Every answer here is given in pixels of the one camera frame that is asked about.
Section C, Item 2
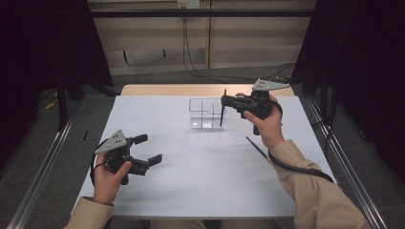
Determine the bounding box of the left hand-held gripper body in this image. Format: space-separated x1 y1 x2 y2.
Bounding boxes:
94 129 151 186

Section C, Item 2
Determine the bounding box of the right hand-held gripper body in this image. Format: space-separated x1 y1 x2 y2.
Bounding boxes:
237 78 290 136

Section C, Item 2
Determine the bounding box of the black paintbrush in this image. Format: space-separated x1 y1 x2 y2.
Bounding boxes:
245 135 272 162
219 88 228 128

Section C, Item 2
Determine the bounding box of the clear plastic organizer box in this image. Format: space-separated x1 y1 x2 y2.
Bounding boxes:
188 97 227 130

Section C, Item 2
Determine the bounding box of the person's right hand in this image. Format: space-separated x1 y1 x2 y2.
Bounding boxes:
243 94 287 151

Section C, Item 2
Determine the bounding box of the person's left hand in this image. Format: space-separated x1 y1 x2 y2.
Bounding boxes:
92 152 133 206

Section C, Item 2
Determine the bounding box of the white table sheet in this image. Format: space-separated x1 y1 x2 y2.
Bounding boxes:
71 94 336 219

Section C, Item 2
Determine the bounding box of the black curtain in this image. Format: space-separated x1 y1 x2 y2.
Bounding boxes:
0 0 115 160
290 0 405 175

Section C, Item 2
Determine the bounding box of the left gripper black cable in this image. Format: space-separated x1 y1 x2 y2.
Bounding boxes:
89 148 108 188

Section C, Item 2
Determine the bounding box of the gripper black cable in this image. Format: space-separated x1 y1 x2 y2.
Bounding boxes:
89 148 108 188
267 100 335 184

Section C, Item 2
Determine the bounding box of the black wall cable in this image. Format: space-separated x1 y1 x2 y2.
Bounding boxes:
184 7 295 81
181 7 295 84

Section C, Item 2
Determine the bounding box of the yellow floor cable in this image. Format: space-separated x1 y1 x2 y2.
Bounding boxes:
43 90 59 111

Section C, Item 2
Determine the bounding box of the metal floor rail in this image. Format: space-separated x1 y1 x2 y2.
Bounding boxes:
6 100 82 229
305 94 389 229

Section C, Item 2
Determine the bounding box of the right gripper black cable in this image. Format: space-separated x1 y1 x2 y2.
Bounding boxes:
267 100 335 184

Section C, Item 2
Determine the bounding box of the white wall socket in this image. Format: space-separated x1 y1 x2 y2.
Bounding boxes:
177 0 202 10

